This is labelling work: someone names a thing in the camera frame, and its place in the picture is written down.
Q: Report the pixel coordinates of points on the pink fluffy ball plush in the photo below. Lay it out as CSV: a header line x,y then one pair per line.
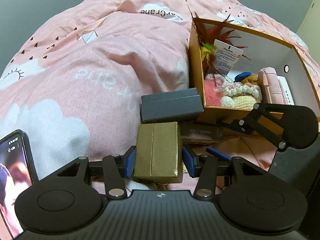
x,y
212,92

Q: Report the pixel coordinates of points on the plush dog with blue hat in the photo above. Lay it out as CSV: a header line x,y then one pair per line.
x,y
243,75

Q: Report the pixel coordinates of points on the dark grey box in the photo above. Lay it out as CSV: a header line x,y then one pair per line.
x,y
172,110

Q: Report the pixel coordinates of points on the pink printed blanket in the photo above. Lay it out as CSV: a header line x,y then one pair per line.
x,y
75,80

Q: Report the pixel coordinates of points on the black smartphone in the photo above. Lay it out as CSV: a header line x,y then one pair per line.
x,y
15,167

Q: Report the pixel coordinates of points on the dark brown printed box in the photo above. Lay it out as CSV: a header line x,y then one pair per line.
x,y
200,131

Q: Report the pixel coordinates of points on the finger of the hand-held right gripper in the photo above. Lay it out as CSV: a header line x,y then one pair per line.
x,y
240,125
218,153

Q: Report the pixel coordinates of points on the gold box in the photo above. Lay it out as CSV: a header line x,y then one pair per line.
x,y
160,150

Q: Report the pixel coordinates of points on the white lotion tube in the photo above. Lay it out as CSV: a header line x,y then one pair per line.
x,y
227,57

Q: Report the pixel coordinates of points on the white printed box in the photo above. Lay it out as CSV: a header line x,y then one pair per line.
x,y
285,87

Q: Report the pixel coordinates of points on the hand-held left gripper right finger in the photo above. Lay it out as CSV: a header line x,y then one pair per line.
x,y
187,161

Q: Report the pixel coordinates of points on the orange cardboard box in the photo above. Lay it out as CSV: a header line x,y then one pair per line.
x,y
196,65

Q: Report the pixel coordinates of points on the pale door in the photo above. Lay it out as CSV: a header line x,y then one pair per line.
x,y
311,27

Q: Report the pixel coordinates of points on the pink pouch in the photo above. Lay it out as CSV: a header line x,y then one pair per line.
x,y
270,85

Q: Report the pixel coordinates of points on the red feather toy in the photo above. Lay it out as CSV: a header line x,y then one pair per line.
x,y
207,47

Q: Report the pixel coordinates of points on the white crochet toy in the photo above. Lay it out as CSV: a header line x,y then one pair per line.
x,y
240,97

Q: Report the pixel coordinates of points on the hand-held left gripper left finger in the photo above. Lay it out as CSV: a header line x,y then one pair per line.
x,y
130,162

